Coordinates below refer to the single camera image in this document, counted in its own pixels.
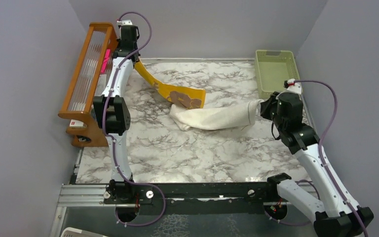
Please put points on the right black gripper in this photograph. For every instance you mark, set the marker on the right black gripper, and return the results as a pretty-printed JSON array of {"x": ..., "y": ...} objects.
[{"x": 266, "y": 105}]

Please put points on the white cream towel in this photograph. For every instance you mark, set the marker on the white cream towel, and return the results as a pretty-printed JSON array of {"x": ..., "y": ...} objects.
[{"x": 239, "y": 115}]

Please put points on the yellow brown towel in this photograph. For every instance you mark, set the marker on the yellow brown towel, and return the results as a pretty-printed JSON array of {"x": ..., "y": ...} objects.
[{"x": 190, "y": 98}]

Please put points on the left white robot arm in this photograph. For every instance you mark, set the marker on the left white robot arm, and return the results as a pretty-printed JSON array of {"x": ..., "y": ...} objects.
[{"x": 113, "y": 116}]

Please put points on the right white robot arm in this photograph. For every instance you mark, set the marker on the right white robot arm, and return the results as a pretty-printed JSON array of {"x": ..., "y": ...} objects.
[{"x": 336, "y": 213}]

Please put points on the green plastic basket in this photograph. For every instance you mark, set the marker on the green plastic basket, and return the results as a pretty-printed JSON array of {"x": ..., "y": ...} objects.
[{"x": 272, "y": 68}]

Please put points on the wooden shelf rack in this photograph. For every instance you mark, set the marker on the wooden shelf rack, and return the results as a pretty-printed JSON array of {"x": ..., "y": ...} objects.
[{"x": 78, "y": 101}]

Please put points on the small white red box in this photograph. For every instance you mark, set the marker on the small white red box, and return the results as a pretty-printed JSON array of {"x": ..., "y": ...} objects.
[{"x": 77, "y": 124}]

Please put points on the white basket corner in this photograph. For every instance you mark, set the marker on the white basket corner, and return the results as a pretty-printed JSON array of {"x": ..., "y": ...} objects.
[{"x": 73, "y": 232}]

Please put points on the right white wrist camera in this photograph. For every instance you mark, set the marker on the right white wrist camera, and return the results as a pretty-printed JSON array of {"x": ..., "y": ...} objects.
[{"x": 293, "y": 86}]

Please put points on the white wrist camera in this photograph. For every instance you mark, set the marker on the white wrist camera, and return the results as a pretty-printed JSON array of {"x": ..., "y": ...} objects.
[
  {"x": 293, "y": 86},
  {"x": 121, "y": 23}
]

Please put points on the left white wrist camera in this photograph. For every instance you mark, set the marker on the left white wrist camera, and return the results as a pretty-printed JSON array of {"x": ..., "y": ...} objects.
[{"x": 121, "y": 23}]

